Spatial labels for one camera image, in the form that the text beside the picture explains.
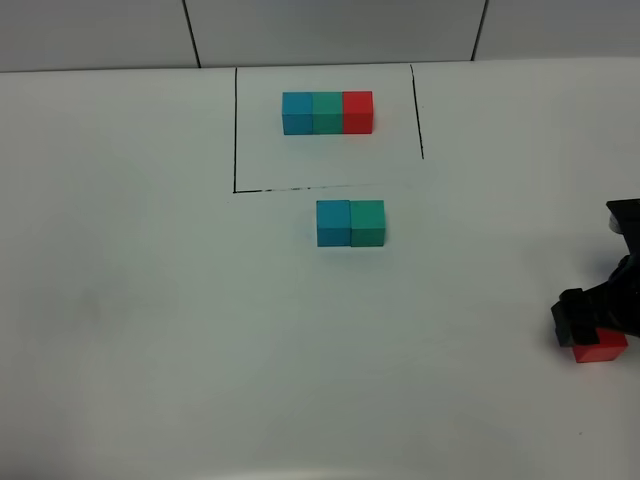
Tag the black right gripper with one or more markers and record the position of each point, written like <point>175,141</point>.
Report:
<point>612,305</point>

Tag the red template block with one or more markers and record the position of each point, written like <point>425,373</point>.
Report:
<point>358,112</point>

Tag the green template block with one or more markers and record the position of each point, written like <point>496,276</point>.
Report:
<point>327,113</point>

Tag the blue template block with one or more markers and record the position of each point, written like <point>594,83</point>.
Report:
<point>297,113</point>

